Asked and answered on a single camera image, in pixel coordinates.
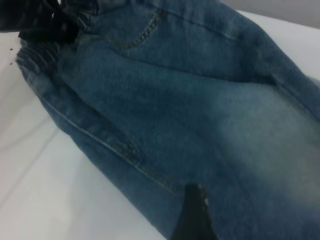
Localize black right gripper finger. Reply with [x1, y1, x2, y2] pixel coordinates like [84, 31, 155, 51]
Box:
[170, 183, 216, 240]

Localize blue denim shorts with print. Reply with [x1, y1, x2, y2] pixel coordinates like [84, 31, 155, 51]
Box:
[15, 0, 320, 240]

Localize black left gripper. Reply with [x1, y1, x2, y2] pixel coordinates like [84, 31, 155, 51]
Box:
[0, 0, 79, 46]

